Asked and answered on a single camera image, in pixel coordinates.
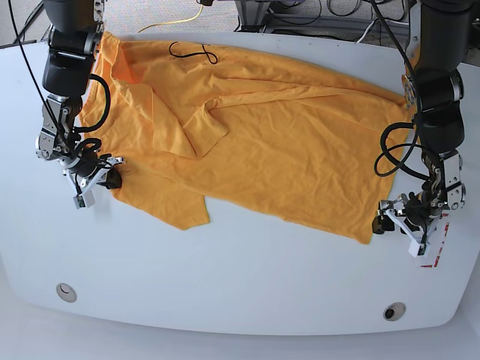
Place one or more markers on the table cable grommet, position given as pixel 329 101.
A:
pixel 66 292
pixel 394 311

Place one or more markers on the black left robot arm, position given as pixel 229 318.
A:
pixel 438 37

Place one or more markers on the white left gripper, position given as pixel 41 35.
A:
pixel 415 215

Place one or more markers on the right table cable grommet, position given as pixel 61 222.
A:
pixel 394 311

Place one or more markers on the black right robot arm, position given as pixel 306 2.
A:
pixel 74 38

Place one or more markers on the left table cable grommet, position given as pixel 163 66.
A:
pixel 66 292

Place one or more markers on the red tape rectangle marking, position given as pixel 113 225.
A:
pixel 437 241

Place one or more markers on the orange t-shirt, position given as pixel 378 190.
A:
pixel 272 134

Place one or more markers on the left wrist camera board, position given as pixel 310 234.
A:
pixel 418 249

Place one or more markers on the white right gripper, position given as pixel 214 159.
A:
pixel 84 175

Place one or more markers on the aluminium frame stand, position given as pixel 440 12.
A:
pixel 313 19

